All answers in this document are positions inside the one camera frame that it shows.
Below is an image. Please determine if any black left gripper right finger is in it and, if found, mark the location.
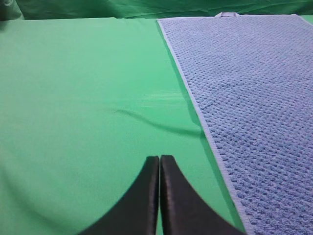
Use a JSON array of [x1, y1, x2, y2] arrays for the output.
[[160, 155, 243, 235]]

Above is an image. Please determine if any blue waffle-weave towel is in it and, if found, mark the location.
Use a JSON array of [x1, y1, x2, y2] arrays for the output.
[[158, 12, 313, 235]]

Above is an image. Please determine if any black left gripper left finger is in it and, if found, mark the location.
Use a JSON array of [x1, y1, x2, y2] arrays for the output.
[[80, 156, 159, 235]]

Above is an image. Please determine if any green backdrop cloth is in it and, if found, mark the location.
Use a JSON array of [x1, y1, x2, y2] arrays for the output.
[[0, 0, 313, 21]]

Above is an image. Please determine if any green table cloth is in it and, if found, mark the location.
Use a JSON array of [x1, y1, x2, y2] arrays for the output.
[[0, 14, 313, 235]]

